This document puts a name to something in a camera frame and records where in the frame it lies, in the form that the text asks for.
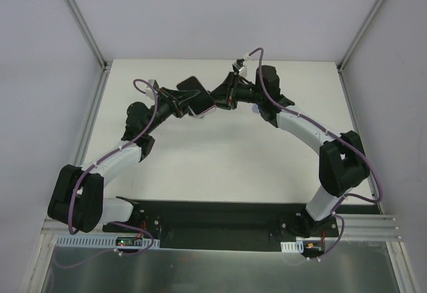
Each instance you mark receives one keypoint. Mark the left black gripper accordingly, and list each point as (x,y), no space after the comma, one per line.
(173,103)

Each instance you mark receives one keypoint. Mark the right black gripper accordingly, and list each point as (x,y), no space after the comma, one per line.
(231,91)

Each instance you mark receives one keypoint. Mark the phone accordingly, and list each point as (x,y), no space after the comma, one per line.
(202,103)

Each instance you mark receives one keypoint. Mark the clear purple phone case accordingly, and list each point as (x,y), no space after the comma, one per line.
(203,113)

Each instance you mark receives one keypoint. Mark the lilac silicone phone case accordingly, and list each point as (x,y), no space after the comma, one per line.
(255,109)

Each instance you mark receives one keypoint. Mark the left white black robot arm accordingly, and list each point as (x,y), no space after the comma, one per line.
(78,197)

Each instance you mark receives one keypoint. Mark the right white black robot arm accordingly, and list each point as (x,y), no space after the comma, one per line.
(341,163)

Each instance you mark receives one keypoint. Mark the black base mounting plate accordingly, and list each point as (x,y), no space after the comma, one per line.
(253,227)

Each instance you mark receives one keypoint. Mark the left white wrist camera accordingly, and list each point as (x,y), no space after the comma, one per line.
(152,88)

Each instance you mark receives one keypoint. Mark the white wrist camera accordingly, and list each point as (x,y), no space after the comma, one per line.
(239,67)
(152,88)

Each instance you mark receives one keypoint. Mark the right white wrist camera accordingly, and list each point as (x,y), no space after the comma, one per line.
(239,67)

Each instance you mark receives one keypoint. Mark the left aluminium frame post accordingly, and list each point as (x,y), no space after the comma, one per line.
(86,33)

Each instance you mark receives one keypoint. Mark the aluminium frame post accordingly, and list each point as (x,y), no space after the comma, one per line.
(361,32)
(86,33)

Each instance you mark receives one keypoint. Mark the left white slotted cable duct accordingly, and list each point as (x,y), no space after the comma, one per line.
(92,241)

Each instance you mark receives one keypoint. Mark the white slotted cable duct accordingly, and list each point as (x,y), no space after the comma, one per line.
(292,247)
(92,241)

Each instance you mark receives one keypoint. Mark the right white slotted cable duct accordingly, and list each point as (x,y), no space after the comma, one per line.
(292,247)

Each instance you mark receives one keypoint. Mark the aluminium extrusion rail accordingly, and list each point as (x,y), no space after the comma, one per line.
(371,228)
(55,226)

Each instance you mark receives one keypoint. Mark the right aluminium extrusion rail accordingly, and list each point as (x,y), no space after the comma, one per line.
(371,228)

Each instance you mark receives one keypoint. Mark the right aluminium frame post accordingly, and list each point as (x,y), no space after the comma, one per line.
(361,32)

